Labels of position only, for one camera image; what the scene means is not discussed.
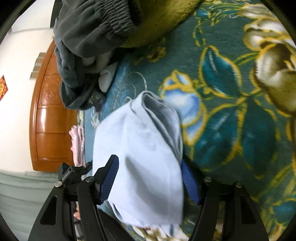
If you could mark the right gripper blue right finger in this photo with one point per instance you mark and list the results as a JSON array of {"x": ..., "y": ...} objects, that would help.
[{"x": 190, "y": 183}]

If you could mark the pink folded garment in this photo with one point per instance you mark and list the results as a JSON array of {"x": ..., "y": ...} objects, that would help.
[{"x": 77, "y": 145}]

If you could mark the red wall poster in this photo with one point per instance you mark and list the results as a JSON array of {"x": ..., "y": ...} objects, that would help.
[{"x": 3, "y": 87}]

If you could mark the olive green cloth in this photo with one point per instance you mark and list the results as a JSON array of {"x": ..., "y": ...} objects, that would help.
[{"x": 159, "y": 18}]

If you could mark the dark grey sweatpants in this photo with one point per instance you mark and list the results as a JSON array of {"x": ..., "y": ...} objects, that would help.
[{"x": 86, "y": 34}]

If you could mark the wooden headboard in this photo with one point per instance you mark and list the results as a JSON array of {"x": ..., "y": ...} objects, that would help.
[{"x": 50, "y": 121}]

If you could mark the light blue shirt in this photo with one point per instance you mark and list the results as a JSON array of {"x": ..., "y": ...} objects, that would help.
[{"x": 145, "y": 134}]

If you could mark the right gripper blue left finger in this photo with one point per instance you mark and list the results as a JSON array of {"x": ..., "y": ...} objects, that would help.
[{"x": 111, "y": 169}]

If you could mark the wall switch panel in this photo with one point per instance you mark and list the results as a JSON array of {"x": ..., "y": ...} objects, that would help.
[{"x": 37, "y": 65}]

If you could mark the blue floral duvet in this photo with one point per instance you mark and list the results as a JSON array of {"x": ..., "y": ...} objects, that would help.
[{"x": 22, "y": 196}]

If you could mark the teal floral bed blanket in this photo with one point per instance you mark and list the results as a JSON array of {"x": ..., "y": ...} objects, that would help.
[{"x": 229, "y": 70}]

